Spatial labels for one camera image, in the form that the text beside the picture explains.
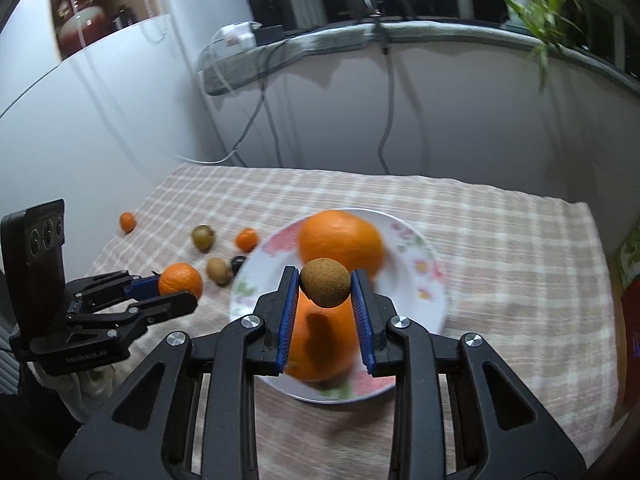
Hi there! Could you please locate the medium mandarin orange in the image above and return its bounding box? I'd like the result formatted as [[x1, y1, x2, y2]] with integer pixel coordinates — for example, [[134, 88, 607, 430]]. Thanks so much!
[[158, 262, 203, 299]]

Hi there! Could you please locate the brown longan fruit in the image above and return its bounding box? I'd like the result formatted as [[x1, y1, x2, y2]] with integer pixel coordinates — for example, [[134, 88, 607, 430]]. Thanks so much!
[[206, 257, 232, 287], [300, 258, 352, 309]]

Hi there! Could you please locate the green brown tomato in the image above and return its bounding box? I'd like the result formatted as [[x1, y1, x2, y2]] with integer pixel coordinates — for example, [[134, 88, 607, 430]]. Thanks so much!
[[191, 224, 216, 252]]

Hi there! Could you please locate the dark purple grape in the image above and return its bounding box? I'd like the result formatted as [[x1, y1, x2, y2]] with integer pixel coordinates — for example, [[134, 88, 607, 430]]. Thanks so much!
[[230, 255, 246, 275]]

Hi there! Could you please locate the tiny kumquat orange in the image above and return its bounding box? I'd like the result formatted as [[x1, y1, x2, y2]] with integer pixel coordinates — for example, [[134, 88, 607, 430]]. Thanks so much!
[[234, 228, 260, 254]]

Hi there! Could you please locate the large orange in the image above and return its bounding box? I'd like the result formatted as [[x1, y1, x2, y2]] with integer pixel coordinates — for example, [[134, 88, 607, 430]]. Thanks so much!
[[284, 292, 359, 382], [298, 210, 385, 278]]

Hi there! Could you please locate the pink plaid tablecloth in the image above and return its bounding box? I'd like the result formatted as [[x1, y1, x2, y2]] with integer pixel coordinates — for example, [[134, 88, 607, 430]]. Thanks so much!
[[87, 166, 618, 479]]

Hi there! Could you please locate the green snack package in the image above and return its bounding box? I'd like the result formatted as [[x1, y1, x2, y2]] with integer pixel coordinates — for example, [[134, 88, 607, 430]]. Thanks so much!
[[616, 224, 640, 289]]

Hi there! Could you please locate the grey windowsill mat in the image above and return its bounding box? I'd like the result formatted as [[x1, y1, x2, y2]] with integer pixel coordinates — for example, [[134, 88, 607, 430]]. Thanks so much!
[[199, 19, 640, 98]]

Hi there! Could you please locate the red white ceramic vase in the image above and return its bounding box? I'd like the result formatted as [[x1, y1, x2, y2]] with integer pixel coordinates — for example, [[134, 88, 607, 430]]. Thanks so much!
[[54, 0, 110, 58]]

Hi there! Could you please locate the white power strip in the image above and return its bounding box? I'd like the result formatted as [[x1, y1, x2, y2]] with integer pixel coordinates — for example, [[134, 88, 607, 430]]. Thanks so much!
[[209, 21, 262, 49]]

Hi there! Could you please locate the black power adapter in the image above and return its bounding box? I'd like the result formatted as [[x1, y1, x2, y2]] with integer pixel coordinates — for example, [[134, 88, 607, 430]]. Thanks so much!
[[254, 25, 285, 47]]

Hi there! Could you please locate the black camera box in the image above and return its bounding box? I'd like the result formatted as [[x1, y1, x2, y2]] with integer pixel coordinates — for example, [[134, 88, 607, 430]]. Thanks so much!
[[1, 198, 65, 326]]

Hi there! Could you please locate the white charging cable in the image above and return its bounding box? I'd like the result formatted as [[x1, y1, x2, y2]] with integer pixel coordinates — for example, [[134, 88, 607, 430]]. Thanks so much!
[[169, 54, 241, 166]]

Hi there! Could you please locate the black adapter cable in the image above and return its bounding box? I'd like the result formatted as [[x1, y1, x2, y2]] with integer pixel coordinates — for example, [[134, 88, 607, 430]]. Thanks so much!
[[232, 44, 286, 168]]

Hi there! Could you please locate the black cable of light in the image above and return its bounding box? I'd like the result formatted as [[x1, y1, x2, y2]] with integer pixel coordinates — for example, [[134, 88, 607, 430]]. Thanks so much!
[[375, 49, 399, 175]]

